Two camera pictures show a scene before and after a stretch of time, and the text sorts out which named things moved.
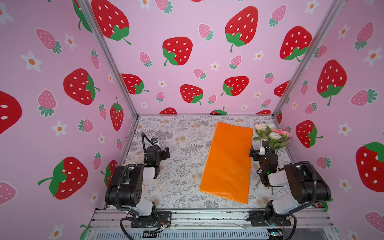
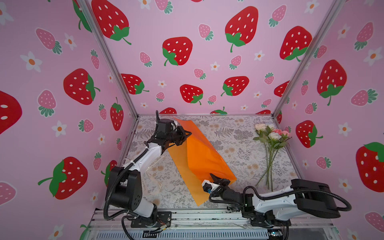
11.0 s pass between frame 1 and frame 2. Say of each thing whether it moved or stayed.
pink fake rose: stayed
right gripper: moved
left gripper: moved
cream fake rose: stayed
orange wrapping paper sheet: moved
